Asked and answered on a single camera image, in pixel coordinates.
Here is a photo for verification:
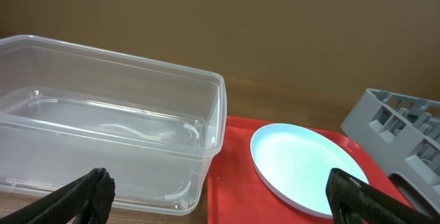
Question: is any red plastic tray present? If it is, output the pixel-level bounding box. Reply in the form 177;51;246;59
207;115;413;224

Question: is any light blue plate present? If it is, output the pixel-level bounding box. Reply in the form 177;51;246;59
250;124;369;219

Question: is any clear plastic storage bin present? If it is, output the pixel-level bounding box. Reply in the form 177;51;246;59
1;35;227;216

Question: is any grey dishwasher rack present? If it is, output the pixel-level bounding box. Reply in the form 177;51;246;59
341;89;439;218

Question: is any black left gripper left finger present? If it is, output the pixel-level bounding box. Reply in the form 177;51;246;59
1;168;116;224

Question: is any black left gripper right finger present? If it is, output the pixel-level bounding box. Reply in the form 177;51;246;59
326;168;439;224

